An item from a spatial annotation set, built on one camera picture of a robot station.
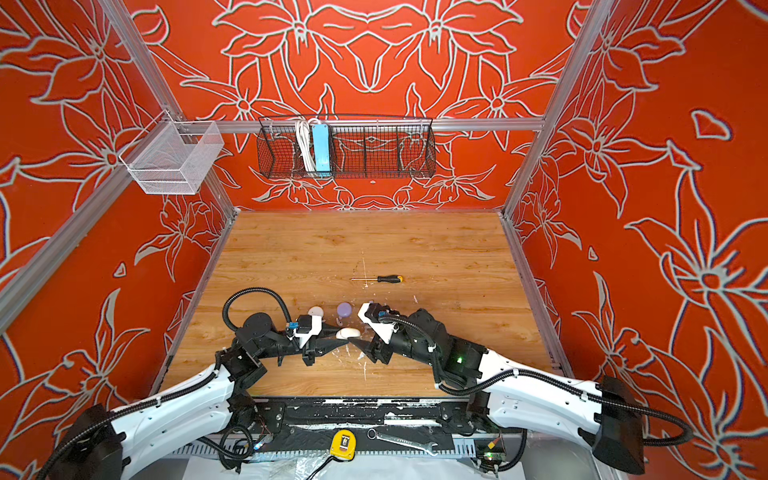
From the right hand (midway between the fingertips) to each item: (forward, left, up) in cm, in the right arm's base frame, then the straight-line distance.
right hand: (353, 325), depth 67 cm
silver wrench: (-19, -4, -21) cm, 28 cm away
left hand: (-1, +2, -2) cm, 3 cm away
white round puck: (+14, +14, -20) cm, 28 cm away
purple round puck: (+14, +6, -20) cm, 25 cm away
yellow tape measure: (-21, +3, -20) cm, 29 cm away
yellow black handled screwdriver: (+25, -6, -20) cm, 32 cm away
